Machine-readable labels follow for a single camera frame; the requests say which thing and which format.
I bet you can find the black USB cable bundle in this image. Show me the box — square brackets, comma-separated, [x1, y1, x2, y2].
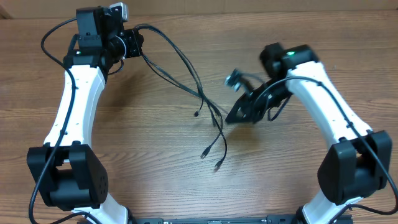
[133, 23, 228, 174]

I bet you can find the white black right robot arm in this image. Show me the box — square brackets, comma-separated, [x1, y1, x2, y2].
[225, 43, 397, 223]

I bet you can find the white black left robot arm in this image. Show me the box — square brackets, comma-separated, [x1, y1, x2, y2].
[27, 2, 143, 223]

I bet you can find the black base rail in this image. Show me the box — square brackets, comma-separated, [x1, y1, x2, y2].
[136, 215, 302, 224]

